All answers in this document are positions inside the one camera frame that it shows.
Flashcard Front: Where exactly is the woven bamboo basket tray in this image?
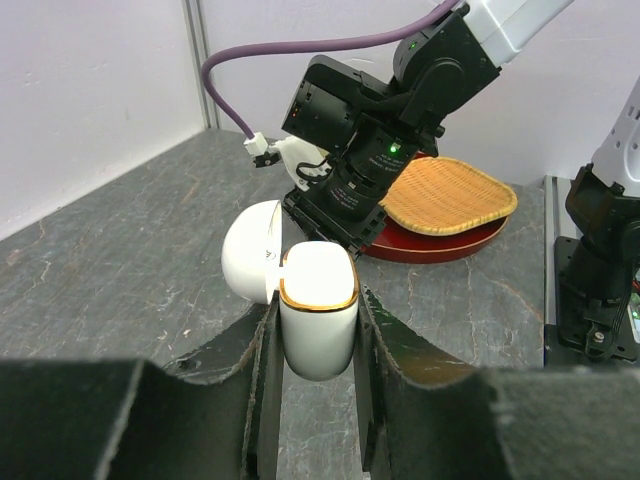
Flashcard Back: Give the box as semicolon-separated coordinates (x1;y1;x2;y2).
380;156;518;236

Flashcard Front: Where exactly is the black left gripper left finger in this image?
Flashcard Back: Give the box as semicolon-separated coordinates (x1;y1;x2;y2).
1;305;283;479

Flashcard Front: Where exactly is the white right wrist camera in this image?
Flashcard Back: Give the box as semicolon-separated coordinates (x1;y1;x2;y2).
243;133;332;191

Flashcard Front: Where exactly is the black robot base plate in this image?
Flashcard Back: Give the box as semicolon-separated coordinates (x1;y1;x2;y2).
543;236;639;367

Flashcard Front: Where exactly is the dark red round tray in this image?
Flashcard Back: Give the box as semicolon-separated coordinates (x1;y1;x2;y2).
364;153;510;264

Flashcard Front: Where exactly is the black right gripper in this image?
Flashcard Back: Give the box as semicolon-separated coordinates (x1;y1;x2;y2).
283;189;387;260

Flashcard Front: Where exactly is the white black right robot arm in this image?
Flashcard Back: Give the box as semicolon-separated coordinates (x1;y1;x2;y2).
283;1;639;363

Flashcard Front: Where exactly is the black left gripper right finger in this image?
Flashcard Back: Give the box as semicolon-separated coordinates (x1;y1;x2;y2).
353;288;639;479

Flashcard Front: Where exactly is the aluminium frame rail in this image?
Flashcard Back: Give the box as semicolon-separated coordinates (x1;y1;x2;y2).
181;0;220;129

